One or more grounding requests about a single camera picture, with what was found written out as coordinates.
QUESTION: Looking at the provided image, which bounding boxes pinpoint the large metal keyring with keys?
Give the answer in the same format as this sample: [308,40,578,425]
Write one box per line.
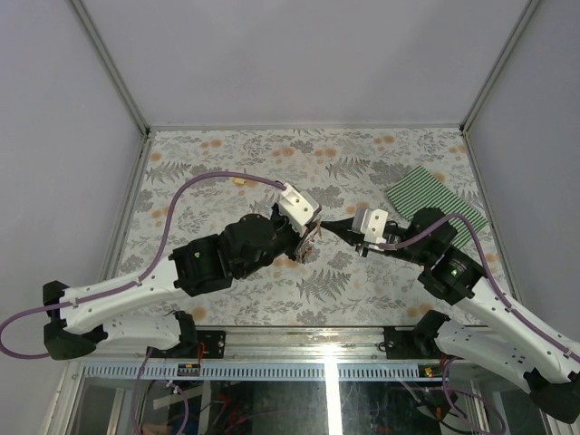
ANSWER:
[296,221,324,264]

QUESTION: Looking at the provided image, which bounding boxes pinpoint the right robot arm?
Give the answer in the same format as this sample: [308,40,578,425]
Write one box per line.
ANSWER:
[321,208,579,424]

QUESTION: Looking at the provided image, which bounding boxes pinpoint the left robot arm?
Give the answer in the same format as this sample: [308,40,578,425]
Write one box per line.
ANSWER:
[43,204,321,361]

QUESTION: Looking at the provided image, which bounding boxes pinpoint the green striped folded cloth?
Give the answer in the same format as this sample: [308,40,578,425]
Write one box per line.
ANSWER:
[386,166,488,233]

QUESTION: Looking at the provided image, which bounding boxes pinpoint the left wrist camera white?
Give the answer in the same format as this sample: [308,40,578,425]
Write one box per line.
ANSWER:
[277,183,322,237]

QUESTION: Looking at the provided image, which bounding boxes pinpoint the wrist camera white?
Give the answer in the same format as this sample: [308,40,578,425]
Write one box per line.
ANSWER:
[277,183,322,237]
[353,208,389,246]

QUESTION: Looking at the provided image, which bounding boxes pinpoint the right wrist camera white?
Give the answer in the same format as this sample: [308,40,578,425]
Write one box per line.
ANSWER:
[353,208,389,246]

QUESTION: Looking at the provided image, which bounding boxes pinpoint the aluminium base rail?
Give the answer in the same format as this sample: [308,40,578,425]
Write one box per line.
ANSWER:
[108,325,499,363]

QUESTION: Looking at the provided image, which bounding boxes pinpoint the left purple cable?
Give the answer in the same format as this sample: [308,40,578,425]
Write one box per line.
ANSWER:
[0,170,286,360]

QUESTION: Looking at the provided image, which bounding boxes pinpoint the purple cable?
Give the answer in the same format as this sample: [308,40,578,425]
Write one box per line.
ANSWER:
[378,213,580,363]
[0,170,286,360]

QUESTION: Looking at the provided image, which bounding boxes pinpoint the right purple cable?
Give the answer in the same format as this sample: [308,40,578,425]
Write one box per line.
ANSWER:
[378,213,580,363]

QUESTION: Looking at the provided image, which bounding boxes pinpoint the white slotted cable duct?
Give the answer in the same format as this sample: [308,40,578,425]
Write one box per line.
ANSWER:
[83,362,442,382]

